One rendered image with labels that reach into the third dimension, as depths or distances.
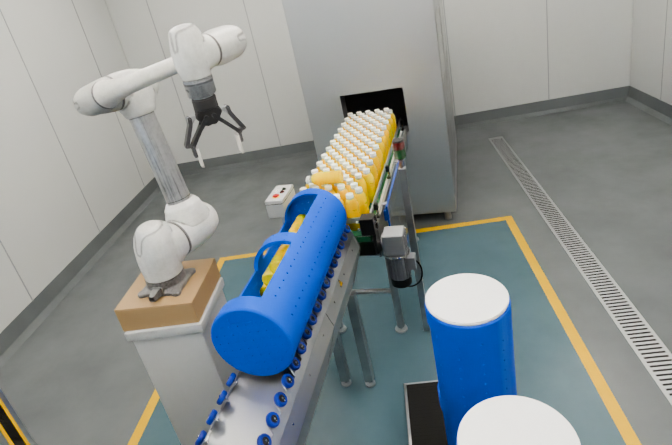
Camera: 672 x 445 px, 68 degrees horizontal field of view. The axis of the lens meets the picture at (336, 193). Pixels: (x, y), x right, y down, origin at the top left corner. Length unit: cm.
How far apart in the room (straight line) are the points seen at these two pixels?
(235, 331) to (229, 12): 517
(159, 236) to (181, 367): 56
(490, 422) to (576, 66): 577
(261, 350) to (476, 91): 529
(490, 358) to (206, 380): 115
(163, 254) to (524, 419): 136
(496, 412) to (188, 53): 127
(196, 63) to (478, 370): 131
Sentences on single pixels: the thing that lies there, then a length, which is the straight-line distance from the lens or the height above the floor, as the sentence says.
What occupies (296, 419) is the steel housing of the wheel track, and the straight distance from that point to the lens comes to 173.
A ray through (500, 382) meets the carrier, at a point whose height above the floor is 76.
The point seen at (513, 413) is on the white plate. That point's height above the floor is 104.
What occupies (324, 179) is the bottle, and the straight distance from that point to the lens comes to 263.
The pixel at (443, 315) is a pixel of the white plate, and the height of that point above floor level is 104.
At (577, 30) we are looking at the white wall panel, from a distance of 674.
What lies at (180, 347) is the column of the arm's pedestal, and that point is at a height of 89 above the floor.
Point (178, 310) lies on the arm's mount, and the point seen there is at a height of 107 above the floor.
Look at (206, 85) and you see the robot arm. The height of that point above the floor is 188.
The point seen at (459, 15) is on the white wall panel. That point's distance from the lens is 635.
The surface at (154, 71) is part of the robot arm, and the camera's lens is 179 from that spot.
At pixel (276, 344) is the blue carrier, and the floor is 109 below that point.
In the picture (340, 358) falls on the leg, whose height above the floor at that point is 21.
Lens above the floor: 212
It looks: 24 degrees down
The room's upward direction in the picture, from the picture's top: 12 degrees counter-clockwise
